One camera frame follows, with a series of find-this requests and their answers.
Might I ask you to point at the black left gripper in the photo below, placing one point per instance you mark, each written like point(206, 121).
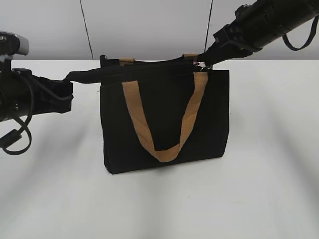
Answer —
point(21, 99)

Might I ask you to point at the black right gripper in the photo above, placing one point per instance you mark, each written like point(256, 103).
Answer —
point(235, 40)

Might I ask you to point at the metal zipper pull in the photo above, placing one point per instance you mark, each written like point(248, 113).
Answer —
point(201, 66)

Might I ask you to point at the black canvas tote bag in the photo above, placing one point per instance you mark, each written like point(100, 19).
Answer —
point(121, 148)

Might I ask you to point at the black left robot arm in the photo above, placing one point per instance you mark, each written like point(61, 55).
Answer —
point(6, 90)

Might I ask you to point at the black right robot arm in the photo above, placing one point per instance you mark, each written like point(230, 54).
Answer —
point(279, 17)

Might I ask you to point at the tan rear bag handle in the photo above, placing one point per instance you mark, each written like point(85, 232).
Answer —
point(130, 61)

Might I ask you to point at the tan bag handle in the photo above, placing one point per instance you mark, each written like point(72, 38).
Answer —
point(164, 112)
point(130, 61)

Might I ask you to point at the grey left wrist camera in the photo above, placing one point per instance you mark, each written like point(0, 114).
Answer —
point(11, 44)

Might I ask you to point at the tan front bag handle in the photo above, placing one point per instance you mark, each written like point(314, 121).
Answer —
point(164, 112)

